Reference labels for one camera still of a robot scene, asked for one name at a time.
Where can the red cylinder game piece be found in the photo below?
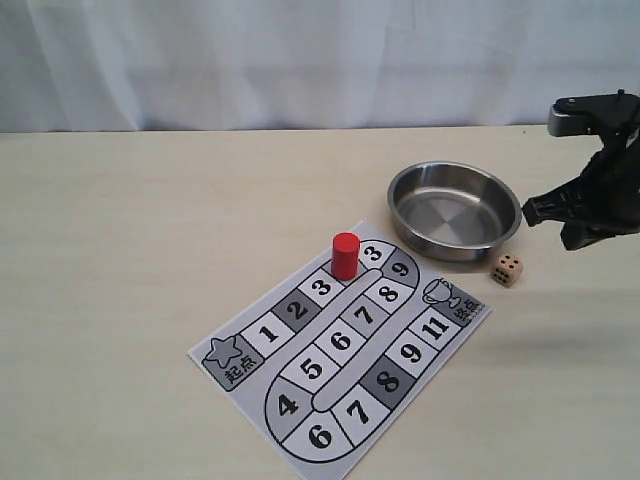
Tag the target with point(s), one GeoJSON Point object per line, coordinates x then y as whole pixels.
{"type": "Point", "coordinates": [345, 255]}

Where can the white curtain backdrop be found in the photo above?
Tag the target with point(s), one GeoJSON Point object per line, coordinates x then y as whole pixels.
{"type": "Point", "coordinates": [239, 65]}

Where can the paper number game board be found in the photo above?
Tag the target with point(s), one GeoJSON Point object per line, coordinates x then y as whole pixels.
{"type": "Point", "coordinates": [322, 367]}

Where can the stainless steel bowl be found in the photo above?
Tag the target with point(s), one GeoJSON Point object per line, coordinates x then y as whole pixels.
{"type": "Point", "coordinates": [451, 211]}

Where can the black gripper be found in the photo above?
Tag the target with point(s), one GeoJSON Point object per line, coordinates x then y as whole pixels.
{"type": "Point", "coordinates": [603, 200]}

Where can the beige wooden die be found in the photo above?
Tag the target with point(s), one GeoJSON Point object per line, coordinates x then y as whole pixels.
{"type": "Point", "coordinates": [507, 269]}

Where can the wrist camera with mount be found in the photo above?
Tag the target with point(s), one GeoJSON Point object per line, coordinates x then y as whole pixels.
{"type": "Point", "coordinates": [612, 117]}

